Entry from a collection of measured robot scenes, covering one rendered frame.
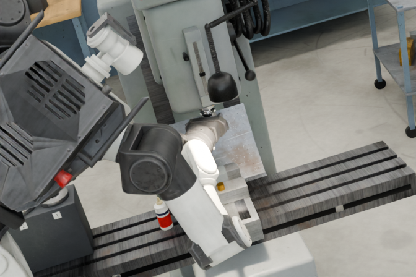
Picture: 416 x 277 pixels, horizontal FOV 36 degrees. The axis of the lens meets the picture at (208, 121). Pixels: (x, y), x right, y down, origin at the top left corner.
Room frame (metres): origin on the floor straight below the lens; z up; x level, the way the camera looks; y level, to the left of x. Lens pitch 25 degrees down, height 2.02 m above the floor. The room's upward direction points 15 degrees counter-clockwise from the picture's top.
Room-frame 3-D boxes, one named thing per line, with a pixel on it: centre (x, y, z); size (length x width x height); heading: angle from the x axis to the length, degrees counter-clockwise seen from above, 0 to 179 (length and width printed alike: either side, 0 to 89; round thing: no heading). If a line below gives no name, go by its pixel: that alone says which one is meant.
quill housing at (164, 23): (1.67, -0.01, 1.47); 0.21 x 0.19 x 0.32; 95
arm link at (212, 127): (1.58, 0.03, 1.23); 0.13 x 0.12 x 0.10; 69
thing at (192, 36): (1.55, -0.02, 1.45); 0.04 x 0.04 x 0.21; 5
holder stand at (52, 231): (1.65, 0.55, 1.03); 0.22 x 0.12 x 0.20; 96
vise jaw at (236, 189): (1.60, 0.01, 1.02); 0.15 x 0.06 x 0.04; 93
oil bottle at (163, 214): (1.64, 0.20, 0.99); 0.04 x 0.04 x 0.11
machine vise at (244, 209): (1.63, 0.01, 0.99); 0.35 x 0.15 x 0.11; 3
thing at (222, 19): (1.49, -0.13, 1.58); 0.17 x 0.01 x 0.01; 128
